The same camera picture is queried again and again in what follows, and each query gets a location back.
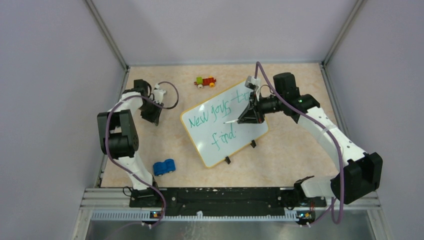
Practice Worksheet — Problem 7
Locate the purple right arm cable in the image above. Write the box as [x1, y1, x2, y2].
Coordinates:
[254, 61, 346, 228]

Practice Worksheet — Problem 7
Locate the yellow-framed whiteboard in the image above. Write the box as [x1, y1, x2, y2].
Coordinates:
[180, 81, 269, 168]

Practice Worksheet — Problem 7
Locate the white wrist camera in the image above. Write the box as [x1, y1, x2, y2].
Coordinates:
[152, 84, 167, 105]
[244, 75, 261, 93]

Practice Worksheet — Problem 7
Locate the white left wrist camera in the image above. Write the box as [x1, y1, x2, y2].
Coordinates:
[152, 84, 167, 105]

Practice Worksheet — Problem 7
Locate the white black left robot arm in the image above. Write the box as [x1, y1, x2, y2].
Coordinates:
[97, 79, 166, 207]

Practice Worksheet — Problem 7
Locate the green white marker pen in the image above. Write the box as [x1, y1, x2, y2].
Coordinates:
[224, 119, 238, 124]

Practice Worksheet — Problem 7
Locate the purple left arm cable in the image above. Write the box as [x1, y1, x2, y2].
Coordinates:
[104, 81, 180, 240]

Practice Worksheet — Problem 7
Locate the aluminium frame rail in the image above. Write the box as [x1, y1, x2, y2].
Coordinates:
[70, 187, 393, 240]

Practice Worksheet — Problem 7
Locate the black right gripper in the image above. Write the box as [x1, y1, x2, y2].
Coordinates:
[238, 90, 285, 124]

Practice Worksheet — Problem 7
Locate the red toy train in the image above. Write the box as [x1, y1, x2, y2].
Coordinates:
[193, 76, 217, 89]

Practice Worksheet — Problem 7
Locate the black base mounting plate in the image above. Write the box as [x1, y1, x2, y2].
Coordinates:
[129, 187, 327, 217]

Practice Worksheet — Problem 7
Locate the blue toy car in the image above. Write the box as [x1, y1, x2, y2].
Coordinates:
[152, 158, 176, 176]

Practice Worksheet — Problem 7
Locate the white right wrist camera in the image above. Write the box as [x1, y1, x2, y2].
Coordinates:
[244, 75, 261, 93]

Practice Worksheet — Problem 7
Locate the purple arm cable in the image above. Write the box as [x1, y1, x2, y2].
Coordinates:
[104, 81, 180, 240]
[254, 61, 346, 228]

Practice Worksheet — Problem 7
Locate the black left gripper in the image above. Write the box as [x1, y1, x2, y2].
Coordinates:
[138, 98, 164, 125]

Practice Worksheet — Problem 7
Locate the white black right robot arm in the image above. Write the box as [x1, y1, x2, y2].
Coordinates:
[236, 72, 383, 206]

